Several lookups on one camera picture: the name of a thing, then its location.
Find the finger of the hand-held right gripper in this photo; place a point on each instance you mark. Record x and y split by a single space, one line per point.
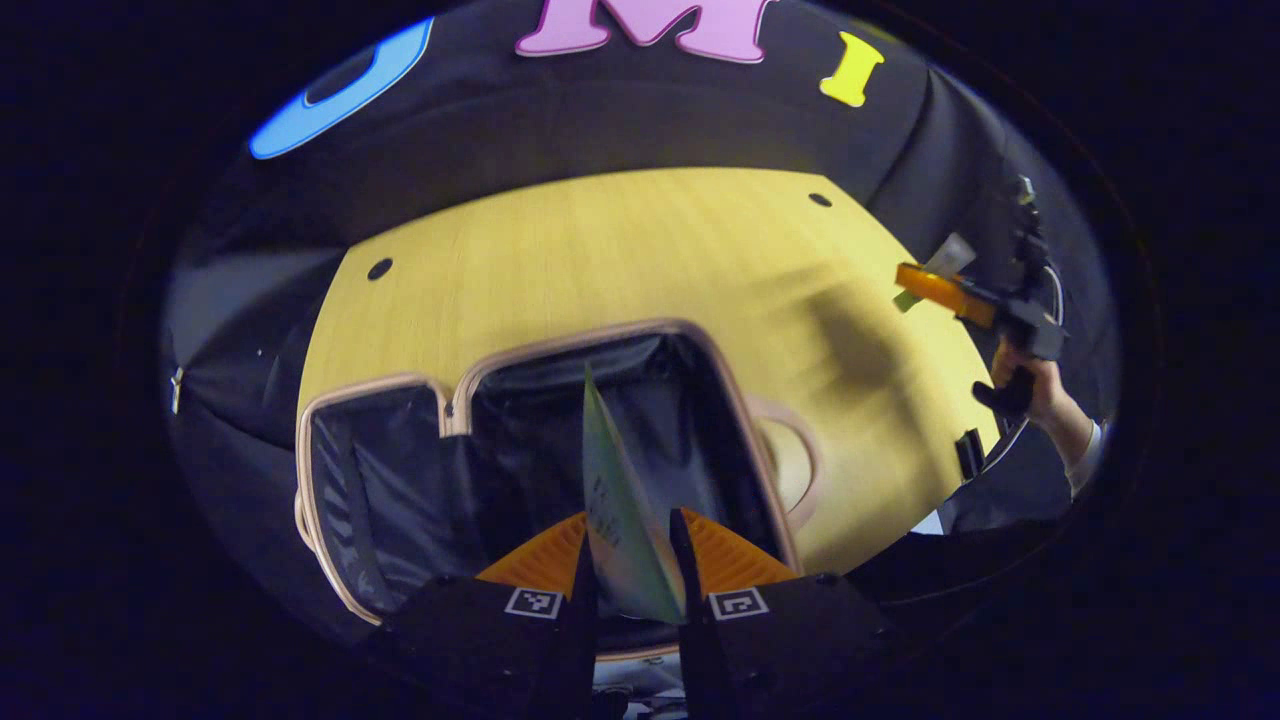
940 290

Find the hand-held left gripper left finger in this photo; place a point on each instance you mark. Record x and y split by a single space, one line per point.
580 640

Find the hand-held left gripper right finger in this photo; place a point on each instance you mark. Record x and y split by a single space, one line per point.
695 650

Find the green skin care sachet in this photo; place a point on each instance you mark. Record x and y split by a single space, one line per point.
620 520

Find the pink suitcase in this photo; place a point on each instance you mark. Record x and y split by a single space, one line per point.
400 480

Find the black table clamp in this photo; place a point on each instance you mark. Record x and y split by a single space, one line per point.
968 455

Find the silver cloth clip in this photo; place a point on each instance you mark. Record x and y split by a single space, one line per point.
177 390

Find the black backdrop cloth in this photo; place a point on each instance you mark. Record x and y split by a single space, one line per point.
500 110

